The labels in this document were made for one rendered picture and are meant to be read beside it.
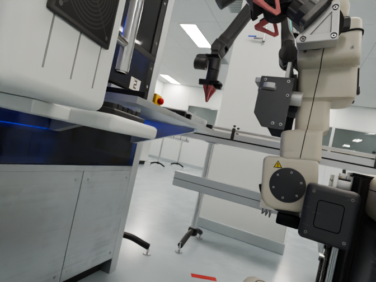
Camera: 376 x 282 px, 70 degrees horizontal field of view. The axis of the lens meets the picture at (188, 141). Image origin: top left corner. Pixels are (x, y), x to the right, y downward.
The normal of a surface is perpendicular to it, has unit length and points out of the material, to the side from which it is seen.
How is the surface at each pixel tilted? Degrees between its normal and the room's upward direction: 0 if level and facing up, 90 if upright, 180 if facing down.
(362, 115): 90
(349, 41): 90
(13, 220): 90
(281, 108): 90
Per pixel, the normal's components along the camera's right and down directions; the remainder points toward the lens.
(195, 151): -0.38, -0.10
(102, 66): 0.94, 0.20
